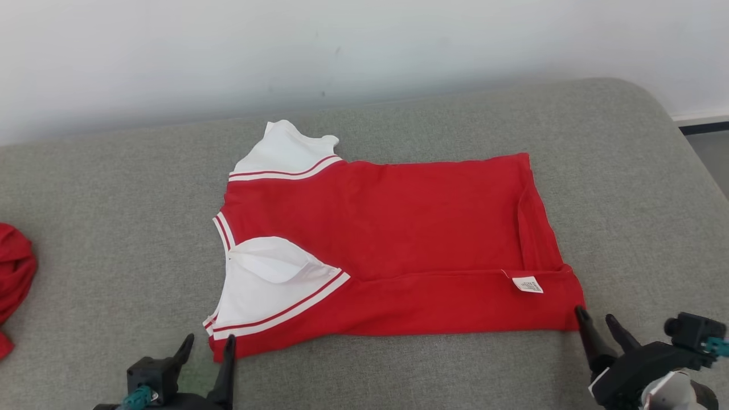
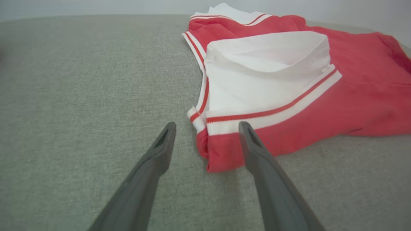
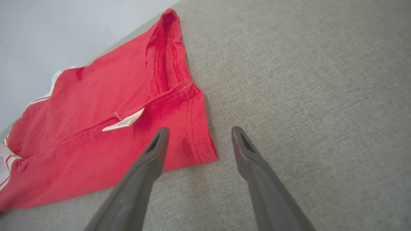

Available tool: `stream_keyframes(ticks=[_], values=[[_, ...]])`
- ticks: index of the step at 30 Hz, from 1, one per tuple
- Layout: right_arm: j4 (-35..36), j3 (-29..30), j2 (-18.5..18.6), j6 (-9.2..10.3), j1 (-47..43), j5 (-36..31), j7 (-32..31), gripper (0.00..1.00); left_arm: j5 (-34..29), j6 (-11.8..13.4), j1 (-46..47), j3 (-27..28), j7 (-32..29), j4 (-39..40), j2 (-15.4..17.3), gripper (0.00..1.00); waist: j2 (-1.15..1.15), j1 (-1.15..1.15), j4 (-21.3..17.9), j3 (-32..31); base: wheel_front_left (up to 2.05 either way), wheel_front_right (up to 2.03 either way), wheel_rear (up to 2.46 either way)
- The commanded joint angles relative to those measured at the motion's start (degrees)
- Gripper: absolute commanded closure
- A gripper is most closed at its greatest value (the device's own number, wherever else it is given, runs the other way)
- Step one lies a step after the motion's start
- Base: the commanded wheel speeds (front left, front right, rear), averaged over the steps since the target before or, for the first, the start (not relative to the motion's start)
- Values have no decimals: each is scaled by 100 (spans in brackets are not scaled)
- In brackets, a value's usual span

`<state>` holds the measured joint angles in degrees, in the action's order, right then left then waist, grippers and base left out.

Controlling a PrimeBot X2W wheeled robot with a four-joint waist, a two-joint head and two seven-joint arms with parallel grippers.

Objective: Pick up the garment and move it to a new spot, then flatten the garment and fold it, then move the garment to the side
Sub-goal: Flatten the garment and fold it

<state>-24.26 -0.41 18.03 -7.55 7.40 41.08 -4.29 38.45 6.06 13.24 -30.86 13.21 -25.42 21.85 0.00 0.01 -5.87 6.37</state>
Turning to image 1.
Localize red shorts with white waistband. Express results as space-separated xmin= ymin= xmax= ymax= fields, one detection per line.
xmin=0 ymin=223 xmax=38 ymax=360

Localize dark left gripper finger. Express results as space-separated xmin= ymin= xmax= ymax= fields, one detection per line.
xmin=208 ymin=334 xmax=237 ymax=407
xmin=171 ymin=334 xmax=195 ymax=372

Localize teal left camera cable plug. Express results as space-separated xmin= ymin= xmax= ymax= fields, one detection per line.
xmin=122 ymin=386 xmax=157 ymax=410

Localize black and white wall baseboard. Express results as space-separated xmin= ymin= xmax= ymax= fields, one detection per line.
xmin=672 ymin=111 xmax=729 ymax=136

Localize grey fabric sofa cushion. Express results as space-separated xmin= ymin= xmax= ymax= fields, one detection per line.
xmin=0 ymin=78 xmax=729 ymax=410

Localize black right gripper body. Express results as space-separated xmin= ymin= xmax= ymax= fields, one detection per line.
xmin=589 ymin=341 xmax=693 ymax=408

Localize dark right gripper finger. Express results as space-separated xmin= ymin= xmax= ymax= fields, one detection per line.
xmin=605 ymin=314 xmax=641 ymax=354
xmin=574 ymin=306 xmax=619 ymax=371

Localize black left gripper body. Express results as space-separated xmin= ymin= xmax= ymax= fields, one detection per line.
xmin=94 ymin=393 xmax=234 ymax=410

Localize red jersey with white sleeves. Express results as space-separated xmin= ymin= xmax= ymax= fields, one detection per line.
xmin=203 ymin=120 xmax=586 ymax=363

